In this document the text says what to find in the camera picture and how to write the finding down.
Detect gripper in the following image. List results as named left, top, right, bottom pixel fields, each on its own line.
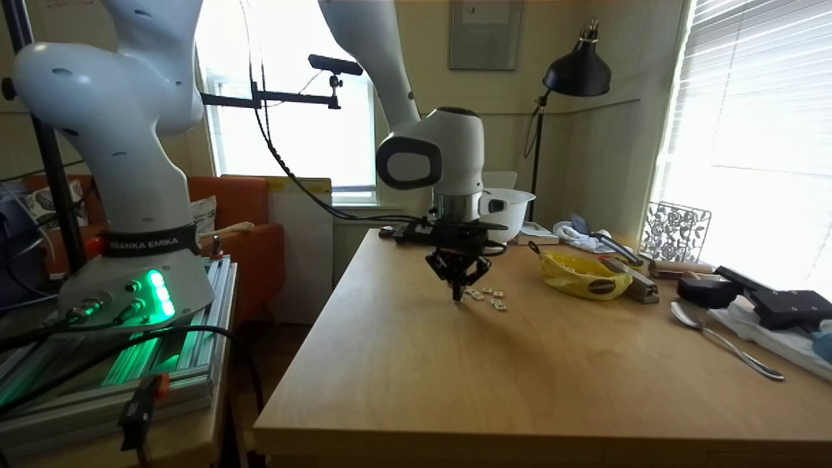
left=426, top=221, right=492, bottom=303

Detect small book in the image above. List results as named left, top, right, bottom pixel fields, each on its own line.
left=510, top=221, right=560, bottom=247

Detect crumpled white cloth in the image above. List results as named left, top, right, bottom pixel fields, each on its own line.
left=552, top=220, right=615, bottom=255

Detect yellow banana-shaped pouch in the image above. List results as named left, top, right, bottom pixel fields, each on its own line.
left=528, top=241, right=634, bottom=302

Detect dark ladle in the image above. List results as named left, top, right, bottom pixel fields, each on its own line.
left=569, top=214, right=645, bottom=267

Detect white board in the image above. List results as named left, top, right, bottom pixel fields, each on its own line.
left=220, top=174, right=334, bottom=324

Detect brown and silver stapler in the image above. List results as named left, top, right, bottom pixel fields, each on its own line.
left=599, top=255, right=661, bottom=305

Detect window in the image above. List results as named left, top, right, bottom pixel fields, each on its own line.
left=194, top=0, right=379, bottom=203

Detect orange armchair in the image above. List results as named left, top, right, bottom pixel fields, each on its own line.
left=25, top=174, right=287, bottom=327

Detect metal floral napkin holder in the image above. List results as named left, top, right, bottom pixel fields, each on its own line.
left=640, top=201, right=713, bottom=265

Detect black floor lamp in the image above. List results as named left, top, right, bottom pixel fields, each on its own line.
left=523, top=18, right=612, bottom=223

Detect wooden rolling pin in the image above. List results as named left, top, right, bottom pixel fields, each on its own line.
left=649, top=259, right=717, bottom=279

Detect silver spoon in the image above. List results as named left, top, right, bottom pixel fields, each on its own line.
left=670, top=300, right=786, bottom=382

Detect framed picture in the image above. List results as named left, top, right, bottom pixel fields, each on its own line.
left=448, top=0, right=525, bottom=72

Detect wooden stick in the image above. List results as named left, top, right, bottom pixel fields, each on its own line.
left=198, top=221, right=256, bottom=239

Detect small black box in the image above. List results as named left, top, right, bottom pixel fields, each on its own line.
left=677, top=276, right=742, bottom=310

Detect patterned cushion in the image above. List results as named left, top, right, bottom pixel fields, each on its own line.
left=190, top=195, right=218, bottom=236
left=25, top=180, right=88, bottom=229

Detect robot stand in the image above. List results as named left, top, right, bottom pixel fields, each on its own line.
left=0, top=255, right=239, bottom=468

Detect window blinds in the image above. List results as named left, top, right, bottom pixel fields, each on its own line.
left=650, top=0, right=832, bottom=293

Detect black and orange clamp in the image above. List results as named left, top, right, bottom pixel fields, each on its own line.
left=118, top=373, right=171, bottom=457

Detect black stand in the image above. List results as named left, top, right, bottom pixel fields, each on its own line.
left=2, top=0, right=87, bottom=275

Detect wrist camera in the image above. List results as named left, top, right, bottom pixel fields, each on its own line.
left=393, top=220, right=509, bottom=246

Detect camera on mount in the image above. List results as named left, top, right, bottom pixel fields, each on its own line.
left=201, top=54, right=365, bottom=111

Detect black cable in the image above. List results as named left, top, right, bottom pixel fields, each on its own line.
left=0, top=324, right=265, bottom=417

